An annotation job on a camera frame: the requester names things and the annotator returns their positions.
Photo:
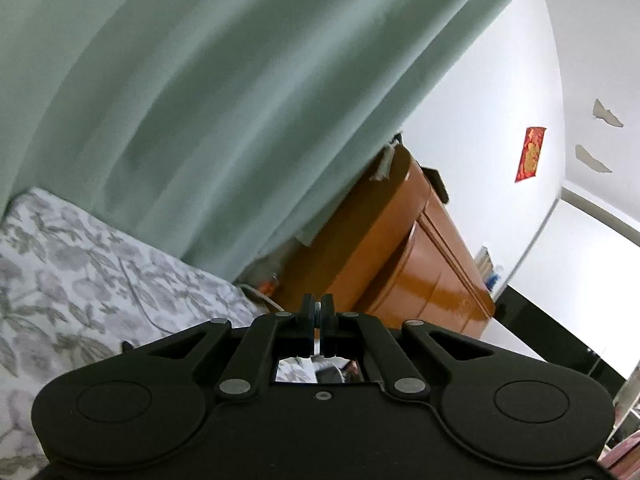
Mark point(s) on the pale green curtain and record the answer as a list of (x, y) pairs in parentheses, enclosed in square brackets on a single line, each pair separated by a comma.
[(200, 85)]

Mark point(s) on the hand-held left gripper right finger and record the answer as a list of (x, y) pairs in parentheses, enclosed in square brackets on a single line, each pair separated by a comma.
[(327, 312)]

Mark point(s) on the red wall poster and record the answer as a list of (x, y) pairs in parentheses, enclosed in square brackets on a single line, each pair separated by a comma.
[(531, 155)]

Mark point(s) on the clear plastic bottle red label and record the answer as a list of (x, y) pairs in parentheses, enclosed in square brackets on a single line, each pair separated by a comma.
[(267, 285)]

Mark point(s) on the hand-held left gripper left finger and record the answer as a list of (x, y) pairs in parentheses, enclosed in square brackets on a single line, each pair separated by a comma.
[(311, 312)]

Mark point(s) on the grey floral white blanket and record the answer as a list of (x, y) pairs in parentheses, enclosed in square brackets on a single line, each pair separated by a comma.
[(75, 285)]

